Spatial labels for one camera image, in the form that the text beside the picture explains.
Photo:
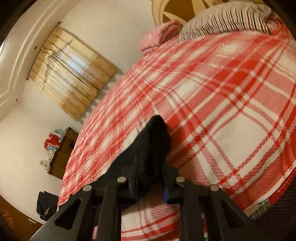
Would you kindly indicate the striped pillow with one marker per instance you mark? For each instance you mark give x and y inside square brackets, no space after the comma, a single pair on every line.
[222,20]

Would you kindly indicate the brown wooden door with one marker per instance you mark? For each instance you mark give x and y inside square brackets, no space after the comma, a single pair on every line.
[16,215]

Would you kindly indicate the beige wooden headboard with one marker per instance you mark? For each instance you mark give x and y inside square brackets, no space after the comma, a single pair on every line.
[175,11]

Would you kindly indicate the dark curtain rod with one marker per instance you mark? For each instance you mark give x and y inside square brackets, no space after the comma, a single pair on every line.
[44,49]

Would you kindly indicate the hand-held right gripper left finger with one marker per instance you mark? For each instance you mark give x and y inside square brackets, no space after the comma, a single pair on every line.
[129,187]

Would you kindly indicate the black suitcase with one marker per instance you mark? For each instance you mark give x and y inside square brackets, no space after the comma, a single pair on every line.
[47,205]

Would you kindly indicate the brown wooden desk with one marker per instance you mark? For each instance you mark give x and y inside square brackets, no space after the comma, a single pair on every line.
[63,153]

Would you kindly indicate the red gift bag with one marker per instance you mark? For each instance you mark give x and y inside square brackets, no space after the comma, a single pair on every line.
[51,140]

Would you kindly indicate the pink folded blanket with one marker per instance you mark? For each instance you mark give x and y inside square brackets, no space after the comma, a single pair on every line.
[159,34]

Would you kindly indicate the black pants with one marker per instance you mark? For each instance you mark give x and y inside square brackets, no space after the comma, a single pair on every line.
[155,139]

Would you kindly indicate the bed with red plaid sheet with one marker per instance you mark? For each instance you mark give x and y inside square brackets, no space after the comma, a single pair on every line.
[219,104]

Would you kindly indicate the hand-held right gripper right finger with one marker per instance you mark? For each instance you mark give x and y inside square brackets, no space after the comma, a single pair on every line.
[171,192]

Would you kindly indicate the beige patterned window curtain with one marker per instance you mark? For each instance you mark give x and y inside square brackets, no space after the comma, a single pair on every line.
[71,74]

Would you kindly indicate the white picture card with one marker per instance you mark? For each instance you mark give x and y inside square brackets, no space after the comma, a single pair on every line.
[44,163]

